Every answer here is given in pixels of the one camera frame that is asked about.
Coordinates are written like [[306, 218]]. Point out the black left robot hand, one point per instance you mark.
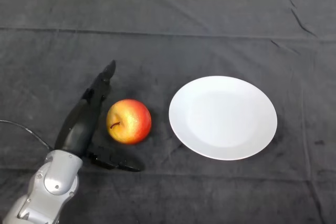
[[81, 121]]

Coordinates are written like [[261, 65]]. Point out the red yellow apple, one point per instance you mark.
[[128, 121]]

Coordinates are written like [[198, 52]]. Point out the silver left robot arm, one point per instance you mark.
[[50, 182]]

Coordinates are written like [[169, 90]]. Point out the white round plate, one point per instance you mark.
[[222, 118]]

